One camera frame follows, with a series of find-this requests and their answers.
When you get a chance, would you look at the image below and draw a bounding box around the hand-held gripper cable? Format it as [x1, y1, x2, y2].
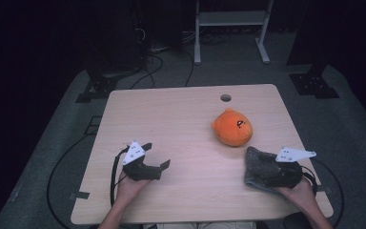
[299, 164, 319, 196]
[109, 145, 132, 208]

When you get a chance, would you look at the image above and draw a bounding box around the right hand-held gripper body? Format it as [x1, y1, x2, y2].
[260, 146, 317, 189]

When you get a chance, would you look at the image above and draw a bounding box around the black stand base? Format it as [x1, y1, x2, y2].
[287, 60, 341, 99]
[74, 68, 141, 104]

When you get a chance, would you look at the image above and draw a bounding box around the left hand-held gripper cable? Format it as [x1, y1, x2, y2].
[109, 145, 132, 208]

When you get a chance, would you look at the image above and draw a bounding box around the grey fluffy cloth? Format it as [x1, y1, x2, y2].
[243, 146, 292, 196]

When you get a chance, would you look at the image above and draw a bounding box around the person's right hand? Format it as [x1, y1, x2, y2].
[274, 176, 318, 211]

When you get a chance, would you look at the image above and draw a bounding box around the long black floor cable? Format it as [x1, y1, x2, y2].
[311, 156, 346, 229]
[46, 133, 96, 229]

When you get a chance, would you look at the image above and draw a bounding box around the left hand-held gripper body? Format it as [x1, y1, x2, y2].
[121, 140, 164, 182]

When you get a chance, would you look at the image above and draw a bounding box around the right hand-held gripper cable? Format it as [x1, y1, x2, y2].
[299, 164, 319, 196]

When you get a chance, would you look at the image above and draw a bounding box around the person's left hand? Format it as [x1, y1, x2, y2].
[115, 170, 152, 204]

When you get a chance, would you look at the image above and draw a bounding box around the tangle of floor cables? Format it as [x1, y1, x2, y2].
[182, 30, 233, 46]

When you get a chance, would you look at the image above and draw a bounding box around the white metal stand frame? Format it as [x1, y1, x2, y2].
[193, 0, 275, 66]

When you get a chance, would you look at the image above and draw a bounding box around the grey tape strip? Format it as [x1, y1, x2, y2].
[70, 191, 91, 200]
[316, 184, 333, 195]

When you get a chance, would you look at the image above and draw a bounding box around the orange plush toy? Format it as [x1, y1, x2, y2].
[211, 108, 254, 148]

